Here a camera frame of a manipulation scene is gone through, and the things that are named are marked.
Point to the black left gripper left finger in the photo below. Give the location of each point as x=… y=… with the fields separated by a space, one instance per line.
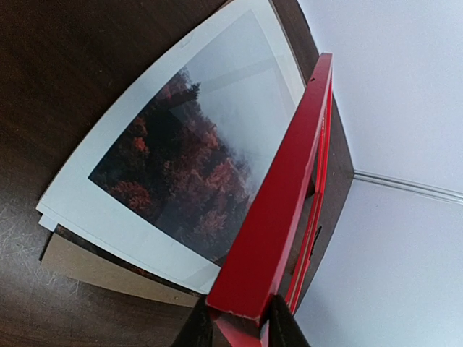
x=198 y=329

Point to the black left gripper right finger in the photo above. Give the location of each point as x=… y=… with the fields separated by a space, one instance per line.
x=283 y=328

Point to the red picture frame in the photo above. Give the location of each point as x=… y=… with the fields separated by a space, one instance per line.
x=246 y=287

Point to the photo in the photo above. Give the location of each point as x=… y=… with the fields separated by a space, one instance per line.
x=193 y=159

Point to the white mat board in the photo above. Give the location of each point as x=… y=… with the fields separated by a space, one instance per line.
x=73 y=201

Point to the brown frame backing board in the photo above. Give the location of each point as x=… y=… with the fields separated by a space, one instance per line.
x=68 y=259

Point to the right aluminium corner post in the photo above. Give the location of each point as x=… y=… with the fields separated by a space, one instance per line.
x=410 y=186

